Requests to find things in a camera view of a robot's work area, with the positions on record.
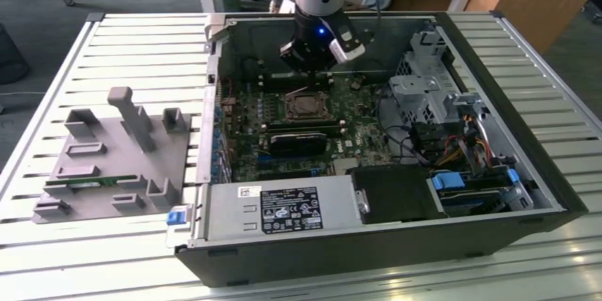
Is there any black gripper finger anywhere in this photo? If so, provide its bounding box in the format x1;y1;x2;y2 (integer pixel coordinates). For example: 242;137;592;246
307;68;331;92

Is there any silver CPU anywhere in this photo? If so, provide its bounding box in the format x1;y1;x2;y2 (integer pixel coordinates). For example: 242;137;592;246
291;98;323;116

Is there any metal socket cover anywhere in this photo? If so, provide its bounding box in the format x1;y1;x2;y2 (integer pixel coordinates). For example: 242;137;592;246
281;92;331;122

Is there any CPU socket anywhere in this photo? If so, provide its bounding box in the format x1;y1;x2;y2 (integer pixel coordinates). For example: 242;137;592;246
278;91;333;123

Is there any black RAM slot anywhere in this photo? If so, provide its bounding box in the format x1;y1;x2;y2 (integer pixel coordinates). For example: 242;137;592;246
259;128;343;137
263;72;310;83
266;121;343;130
263;81;310;92

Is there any black graphics card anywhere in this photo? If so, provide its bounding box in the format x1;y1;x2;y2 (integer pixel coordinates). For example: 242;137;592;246
263;132;330;158

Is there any green motherboard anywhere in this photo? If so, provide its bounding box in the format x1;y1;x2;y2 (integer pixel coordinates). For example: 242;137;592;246
217;74;401;184

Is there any silver drive cage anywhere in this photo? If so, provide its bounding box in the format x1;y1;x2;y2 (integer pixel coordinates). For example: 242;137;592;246
386;30;493;129

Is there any silver chipset heatsink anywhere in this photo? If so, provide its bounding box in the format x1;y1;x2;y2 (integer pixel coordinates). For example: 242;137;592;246
334;159;359;176

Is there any black plastic shroud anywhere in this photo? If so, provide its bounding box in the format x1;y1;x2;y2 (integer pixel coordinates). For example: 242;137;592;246
347;165;447;225

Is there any blue disk carrier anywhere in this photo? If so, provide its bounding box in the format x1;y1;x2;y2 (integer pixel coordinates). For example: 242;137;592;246
430;170;467;192

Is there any grey power supply unit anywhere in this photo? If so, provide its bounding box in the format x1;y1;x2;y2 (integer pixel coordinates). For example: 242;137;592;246
199;176;366;247

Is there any grey parts rack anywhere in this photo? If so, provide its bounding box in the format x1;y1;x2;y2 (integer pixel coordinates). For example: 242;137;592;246
31;85;195;225

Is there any black PC case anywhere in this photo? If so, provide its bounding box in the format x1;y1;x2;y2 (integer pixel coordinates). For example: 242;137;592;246
164;10;592;288

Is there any green RAM stick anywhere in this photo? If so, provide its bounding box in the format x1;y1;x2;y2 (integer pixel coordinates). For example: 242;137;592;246
46;174;142;188

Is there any white-edged wrist camera box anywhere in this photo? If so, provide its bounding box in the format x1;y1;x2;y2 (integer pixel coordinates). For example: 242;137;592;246
329;25;367;66

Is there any black wire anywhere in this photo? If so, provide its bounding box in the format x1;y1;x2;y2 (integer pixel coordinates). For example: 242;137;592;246
383;124;431;166

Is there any red wire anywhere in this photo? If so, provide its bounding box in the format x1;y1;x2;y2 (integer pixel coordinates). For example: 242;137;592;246
441;133;494;168

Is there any silver latch handle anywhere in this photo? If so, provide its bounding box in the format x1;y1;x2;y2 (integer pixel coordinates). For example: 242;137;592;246
355;190;371;214

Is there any yellow wire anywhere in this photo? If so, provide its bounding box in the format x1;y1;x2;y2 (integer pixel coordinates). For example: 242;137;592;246
435;138;489;168

